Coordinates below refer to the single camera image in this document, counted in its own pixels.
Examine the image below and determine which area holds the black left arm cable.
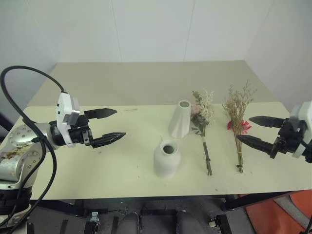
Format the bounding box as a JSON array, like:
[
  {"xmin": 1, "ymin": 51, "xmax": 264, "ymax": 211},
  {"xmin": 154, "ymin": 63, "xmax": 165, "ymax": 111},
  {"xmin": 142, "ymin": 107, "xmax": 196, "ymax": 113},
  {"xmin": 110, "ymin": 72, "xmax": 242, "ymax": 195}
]
[{"xmin": 0, "ymin": 65, "xmax": 69, "ymax": 231}]

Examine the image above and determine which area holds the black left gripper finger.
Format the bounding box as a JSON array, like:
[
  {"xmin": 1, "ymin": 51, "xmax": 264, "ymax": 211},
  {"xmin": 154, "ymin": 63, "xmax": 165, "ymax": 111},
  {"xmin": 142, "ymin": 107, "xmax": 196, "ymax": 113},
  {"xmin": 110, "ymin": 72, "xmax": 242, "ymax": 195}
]
[
  {"xmin": 91, "ymin": 132, "xmax": 127, "ymax": 149},
  {"xmin": 84, "ymin": 108, "xmax": 118, "ymax": 120}
]

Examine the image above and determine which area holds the beige dried bouquet, red flower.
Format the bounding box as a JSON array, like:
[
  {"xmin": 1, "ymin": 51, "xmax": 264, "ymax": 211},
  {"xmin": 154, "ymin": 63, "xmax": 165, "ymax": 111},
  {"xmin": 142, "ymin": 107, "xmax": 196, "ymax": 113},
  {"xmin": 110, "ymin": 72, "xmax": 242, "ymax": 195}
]
[{"xmin": 221, "ymin": 80, "xmax": 258, "ymax": 174}]

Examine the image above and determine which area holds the pink and white flower bouquet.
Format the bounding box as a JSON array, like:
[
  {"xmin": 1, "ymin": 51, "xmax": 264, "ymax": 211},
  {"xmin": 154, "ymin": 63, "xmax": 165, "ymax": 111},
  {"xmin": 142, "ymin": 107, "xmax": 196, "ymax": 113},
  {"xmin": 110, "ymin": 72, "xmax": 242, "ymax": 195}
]
[{"xmin": 189, "ymin": 89, "xmax": 215, "ymax": 176}]

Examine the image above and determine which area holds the white conical vase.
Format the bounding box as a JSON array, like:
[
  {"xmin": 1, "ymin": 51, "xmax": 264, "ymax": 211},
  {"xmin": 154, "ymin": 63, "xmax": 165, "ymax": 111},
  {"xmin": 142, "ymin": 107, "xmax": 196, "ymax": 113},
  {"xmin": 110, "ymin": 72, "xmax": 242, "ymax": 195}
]
[{"xmin": 168, "ymin": 99, "xmax": 192, "ymax": 139}]

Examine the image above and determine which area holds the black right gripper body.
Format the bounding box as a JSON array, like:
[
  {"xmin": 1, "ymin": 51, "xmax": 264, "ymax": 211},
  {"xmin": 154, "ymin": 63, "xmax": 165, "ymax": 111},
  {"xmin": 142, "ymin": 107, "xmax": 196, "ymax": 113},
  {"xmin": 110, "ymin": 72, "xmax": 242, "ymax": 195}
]
[{"xmin": 269, "ymin": 117, "xmax": 306, "ymax": 159}]

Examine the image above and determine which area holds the orange floor mat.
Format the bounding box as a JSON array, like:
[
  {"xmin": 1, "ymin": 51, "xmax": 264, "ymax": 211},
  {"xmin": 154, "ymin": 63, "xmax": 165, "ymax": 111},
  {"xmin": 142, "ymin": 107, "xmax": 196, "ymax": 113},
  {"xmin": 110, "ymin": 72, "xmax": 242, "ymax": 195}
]
[{"xmin": 244, "ymin": 189, "xmax": 312, "ymax": 234}]

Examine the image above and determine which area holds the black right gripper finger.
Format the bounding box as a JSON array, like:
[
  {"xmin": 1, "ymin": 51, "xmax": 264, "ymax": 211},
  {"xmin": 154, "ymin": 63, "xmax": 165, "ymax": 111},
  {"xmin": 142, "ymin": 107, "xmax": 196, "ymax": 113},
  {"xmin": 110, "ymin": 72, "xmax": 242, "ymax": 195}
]
[
  {"xmin": 235, "ymin": 135, "xmax": 275, "ymax": 154},
  {"xmin": 249, "ymin": 116, "xmax": 285, "ymax": 128}
]

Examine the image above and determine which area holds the pale green table mat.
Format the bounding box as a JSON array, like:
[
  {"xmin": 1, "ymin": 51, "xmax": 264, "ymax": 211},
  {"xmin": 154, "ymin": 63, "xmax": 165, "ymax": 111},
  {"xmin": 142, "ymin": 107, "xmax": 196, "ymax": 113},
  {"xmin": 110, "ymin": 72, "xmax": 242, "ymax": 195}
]
[{"xmin": 0, "ymin": 101, "xmax": 312, "ymax": 201}]

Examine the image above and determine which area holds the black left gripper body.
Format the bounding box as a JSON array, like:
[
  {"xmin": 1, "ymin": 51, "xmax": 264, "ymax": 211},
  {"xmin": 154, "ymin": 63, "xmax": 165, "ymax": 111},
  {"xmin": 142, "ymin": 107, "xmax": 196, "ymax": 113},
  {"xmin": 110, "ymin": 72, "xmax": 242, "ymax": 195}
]
[{"xmin": 68, "ymin": 114, "xmax": 95, "ymax": 147}]

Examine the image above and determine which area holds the white round bottle vase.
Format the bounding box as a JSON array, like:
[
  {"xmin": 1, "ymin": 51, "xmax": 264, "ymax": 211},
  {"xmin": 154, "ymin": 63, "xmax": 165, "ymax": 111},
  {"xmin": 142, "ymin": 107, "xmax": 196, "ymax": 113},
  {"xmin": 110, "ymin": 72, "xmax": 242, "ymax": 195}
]
[{"xmin": 153, "ymin": 139, "xmax": 182, "ymax": 179}]

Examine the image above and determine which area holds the black table frame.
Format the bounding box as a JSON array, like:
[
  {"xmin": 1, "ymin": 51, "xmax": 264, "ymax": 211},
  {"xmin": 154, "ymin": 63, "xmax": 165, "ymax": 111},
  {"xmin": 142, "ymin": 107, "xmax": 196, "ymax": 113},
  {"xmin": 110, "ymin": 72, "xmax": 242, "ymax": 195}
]
[{"xmin": 29, "ymin": 190, "xmax": 302, "ymax": 218}]

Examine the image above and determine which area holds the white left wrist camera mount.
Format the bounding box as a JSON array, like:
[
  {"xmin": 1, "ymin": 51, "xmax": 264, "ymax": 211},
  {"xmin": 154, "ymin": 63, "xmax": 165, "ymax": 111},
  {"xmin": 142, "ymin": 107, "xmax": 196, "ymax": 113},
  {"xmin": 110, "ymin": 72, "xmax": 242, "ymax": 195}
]
[{"xmin": 55, "ymin": 91, "xmax": 80, "ymax": 149}]

